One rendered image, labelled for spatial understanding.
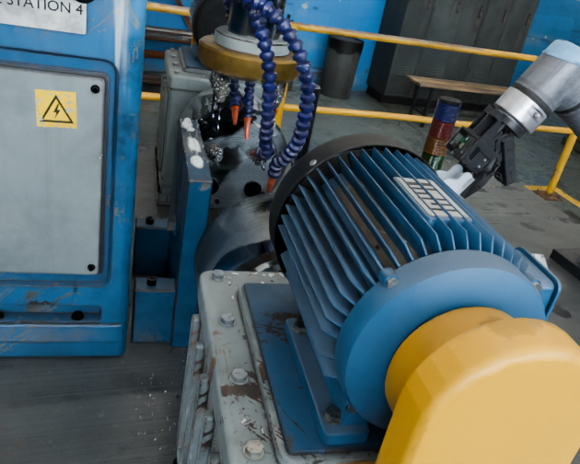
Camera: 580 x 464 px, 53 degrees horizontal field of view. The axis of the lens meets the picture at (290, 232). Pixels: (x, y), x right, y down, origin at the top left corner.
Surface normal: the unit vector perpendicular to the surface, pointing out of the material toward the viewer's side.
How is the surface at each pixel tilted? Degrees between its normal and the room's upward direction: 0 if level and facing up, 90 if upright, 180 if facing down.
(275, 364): 0
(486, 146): 90
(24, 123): 90
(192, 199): 90
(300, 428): 0
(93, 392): 0
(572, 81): 87
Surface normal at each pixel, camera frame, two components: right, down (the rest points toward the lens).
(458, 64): 0.31, 0.50
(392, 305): 0.00, 0.25
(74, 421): 0.18, -0.87
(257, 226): -0.29, -0.79
